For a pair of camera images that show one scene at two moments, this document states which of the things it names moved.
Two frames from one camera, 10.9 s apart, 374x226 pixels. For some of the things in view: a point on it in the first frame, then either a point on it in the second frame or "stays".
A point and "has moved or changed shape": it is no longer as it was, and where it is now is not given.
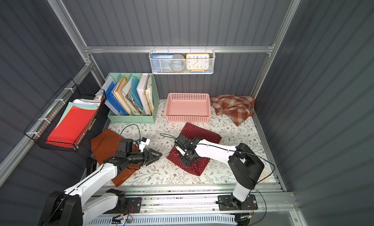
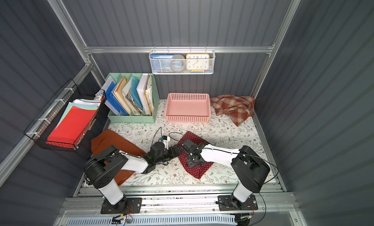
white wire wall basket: [182, 66] stays
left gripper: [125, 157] -> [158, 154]
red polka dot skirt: [197, 167] has moved or changed shape
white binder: [141, 91] stays
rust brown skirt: [106, 145] stays
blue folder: [110, 99] stays
